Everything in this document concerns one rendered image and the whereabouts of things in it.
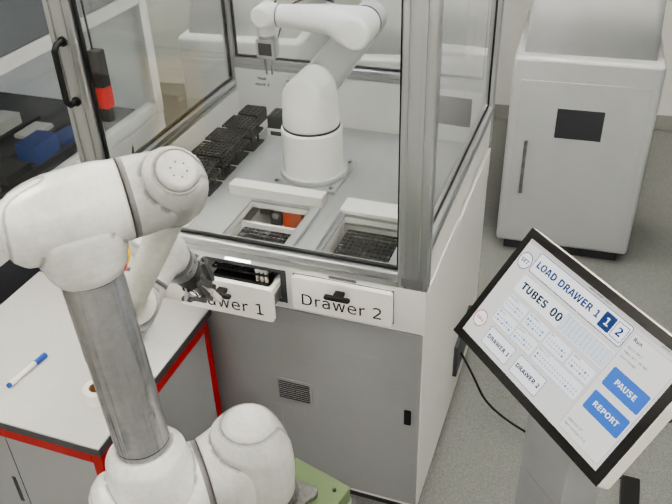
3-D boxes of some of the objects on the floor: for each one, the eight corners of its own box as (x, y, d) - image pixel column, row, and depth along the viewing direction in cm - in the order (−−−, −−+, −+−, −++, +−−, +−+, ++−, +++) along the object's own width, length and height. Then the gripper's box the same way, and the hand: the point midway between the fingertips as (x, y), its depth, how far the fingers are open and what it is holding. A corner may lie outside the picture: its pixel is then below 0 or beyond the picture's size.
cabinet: (419, 522, 252) (428, 337, 207) (148, 447, 283) (105, 271, 238) (475, 342, 326) (491, 176, 281) (256, 297, 357) (239, 142, 312)
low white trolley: (150, 625, 225) (98, 449, 183) (-19, 565, 244) (-102, 392, 201) (236, 475, 270) (210, 306, 228) (88, 434, 289) (39, 270, 246)
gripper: (187, 295, 183) (221, 324, 205) (204, 246, 187) (236, 279, 209) (159, 289, 186) (197, 318, 207) (177, 241, 190) (212, 274, 211)
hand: (212, 294), depth 205 cm, fingers closed
